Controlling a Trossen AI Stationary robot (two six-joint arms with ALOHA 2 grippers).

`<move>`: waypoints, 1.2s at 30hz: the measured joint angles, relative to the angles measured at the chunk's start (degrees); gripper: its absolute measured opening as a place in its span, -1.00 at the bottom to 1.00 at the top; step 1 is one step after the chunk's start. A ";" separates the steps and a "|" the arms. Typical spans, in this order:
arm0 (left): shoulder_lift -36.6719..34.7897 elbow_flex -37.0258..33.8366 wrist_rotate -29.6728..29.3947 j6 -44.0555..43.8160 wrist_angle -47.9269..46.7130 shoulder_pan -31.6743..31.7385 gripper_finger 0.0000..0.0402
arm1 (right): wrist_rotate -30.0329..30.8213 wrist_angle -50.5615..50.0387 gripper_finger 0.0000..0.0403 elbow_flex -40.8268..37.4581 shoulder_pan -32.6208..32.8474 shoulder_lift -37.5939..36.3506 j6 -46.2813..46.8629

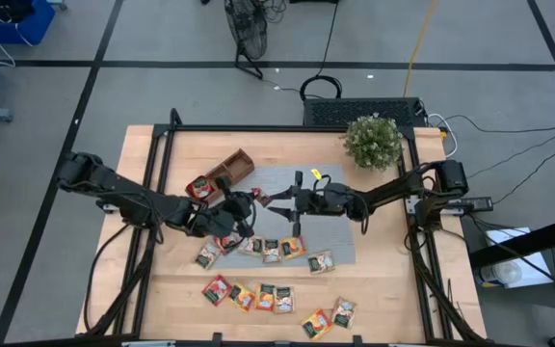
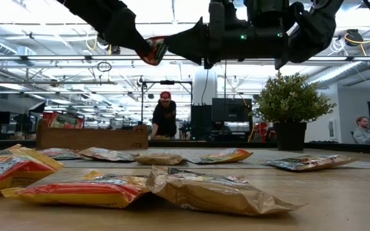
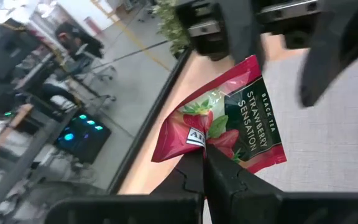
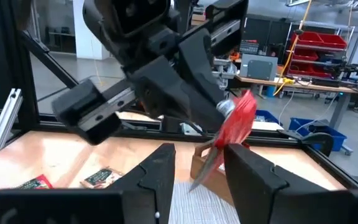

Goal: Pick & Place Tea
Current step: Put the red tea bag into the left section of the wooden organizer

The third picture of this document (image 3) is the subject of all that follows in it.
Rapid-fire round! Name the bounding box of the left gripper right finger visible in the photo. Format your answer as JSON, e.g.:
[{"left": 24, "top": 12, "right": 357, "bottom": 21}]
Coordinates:
[{"left": 203, "top": 144, "right": 358, "bottom": 224}]

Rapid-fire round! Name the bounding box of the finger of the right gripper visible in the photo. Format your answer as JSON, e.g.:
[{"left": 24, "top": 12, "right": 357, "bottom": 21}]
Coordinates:
[
  {"left": 219, "top": 0, "right": 266, "bottom": 68},
  {"left": 298, "top": 0, "right": 358, "bottom": 109}
]

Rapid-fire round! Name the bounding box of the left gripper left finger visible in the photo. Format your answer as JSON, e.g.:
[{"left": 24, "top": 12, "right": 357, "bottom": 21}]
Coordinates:
[{"left": 44, "top": 148, "right": 206, "bottom": 224}]

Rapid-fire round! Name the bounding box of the red strawberry tea packet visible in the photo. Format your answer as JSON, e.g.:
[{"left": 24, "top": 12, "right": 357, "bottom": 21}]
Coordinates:
[{"left": 150, "top": 54, "right": 288, "bottom": 174}]

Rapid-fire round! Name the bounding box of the green potted plant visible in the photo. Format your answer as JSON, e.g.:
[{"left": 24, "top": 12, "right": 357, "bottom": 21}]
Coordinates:
[{"left": 152, "top": 0, "right": 194, "bottom": 58}]

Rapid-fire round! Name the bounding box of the grey woven placemat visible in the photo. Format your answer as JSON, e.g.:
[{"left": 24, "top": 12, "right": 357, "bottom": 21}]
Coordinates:
[{"left": 255, "top": 49, "right": 358, "bottom": 192}]

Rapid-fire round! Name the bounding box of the black computer case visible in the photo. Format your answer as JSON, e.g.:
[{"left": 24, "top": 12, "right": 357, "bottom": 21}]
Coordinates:
[{"left": 53, "top": 112, "right": 112, "bottom": 165}]

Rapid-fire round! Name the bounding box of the grey office chair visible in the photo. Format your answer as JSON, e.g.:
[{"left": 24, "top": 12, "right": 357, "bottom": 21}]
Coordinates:
[{"left": 73, "top": 51, "right": 117, "bottom": 103}]

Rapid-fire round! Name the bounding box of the person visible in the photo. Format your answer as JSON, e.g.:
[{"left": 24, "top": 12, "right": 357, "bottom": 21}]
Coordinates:
[{"left": 53, "top": 21, "right": 105, "bottom": 63}]

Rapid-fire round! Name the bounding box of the black metal table frame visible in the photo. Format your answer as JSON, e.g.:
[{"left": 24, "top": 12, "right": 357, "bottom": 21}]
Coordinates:
[{"left": 107, "top": 46, "right": 195, "bottom": 195}]

